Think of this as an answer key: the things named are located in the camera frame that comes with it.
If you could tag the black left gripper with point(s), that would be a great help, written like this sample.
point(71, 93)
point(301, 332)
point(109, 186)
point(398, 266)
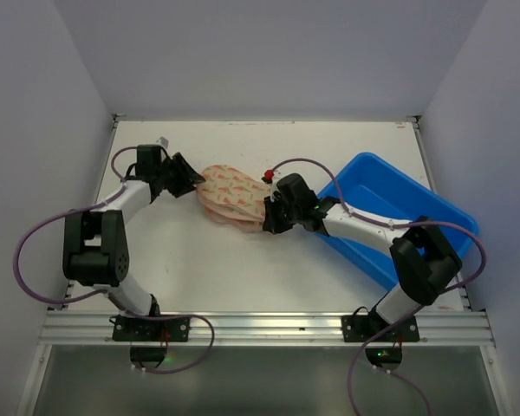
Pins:
point(176, 174)

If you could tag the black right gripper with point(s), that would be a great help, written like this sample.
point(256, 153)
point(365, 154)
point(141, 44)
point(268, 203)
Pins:
point(276, 216)

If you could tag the floral mesh laundry bag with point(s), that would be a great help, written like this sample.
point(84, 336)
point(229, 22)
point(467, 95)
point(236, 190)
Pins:
point(231, 197)

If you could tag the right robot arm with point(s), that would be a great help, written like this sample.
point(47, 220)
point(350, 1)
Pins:
point(423, 259)

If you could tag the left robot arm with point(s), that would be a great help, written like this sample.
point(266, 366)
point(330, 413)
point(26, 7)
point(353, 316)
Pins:
point(95, 249)

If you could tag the blue plastic bin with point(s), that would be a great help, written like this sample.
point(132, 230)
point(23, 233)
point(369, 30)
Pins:
point(371, 184)

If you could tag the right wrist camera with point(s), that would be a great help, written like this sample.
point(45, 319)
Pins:
point(272, 178)

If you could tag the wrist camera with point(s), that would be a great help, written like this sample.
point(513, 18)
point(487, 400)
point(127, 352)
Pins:
point(163, 142)
point(272, 178)

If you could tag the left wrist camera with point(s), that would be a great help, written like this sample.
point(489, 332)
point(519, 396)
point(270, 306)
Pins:
point(163, 142)

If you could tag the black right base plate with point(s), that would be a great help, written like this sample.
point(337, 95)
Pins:
point(357, 327)

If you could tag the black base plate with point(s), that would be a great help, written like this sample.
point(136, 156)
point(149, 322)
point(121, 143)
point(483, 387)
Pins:
point(135, 330)
point(357, 327)

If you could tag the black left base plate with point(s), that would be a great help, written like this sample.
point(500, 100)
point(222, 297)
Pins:
point(135, 330)

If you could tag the aluminium front rail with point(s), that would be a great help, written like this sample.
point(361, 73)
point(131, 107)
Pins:
point(428, 329)

